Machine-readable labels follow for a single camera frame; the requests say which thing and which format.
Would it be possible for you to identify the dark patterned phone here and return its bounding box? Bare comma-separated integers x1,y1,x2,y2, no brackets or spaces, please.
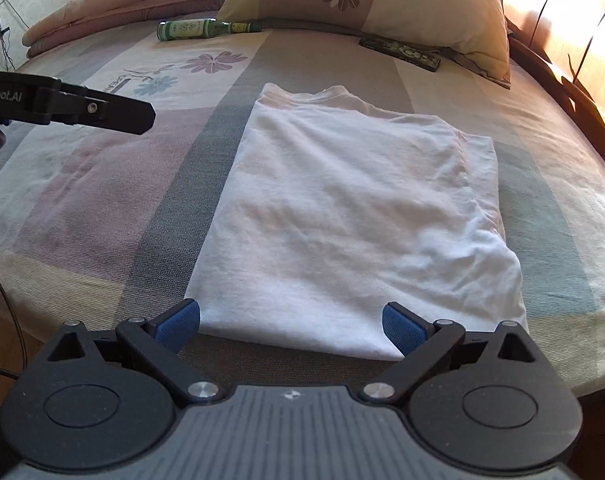
358,34,442,73

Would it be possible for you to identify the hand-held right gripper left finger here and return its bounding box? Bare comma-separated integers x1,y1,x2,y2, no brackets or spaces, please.
47,298,226,407

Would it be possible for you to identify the white long-sleeved shirt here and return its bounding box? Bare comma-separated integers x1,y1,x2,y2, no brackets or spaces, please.
184,82,529,364

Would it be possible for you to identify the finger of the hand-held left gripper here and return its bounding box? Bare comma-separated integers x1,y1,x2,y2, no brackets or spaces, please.
36,85,158,136

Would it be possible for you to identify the green glass bottle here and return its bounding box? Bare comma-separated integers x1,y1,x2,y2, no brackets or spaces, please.
156,18,264,42

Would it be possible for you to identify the folded pink floral quilt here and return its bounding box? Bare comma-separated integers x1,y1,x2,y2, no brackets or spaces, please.
21,0,244,60

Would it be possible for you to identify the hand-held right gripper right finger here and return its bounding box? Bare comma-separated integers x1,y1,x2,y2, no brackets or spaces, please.
359,301,539,404

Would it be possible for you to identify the wooden headboard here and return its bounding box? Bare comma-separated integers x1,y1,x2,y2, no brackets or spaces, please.
461,0,605,162

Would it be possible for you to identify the floral beige pillow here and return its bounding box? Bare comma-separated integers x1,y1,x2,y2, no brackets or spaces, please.
216,0,512,90

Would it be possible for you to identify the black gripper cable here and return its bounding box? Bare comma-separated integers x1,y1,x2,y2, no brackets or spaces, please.
0,254,29,379

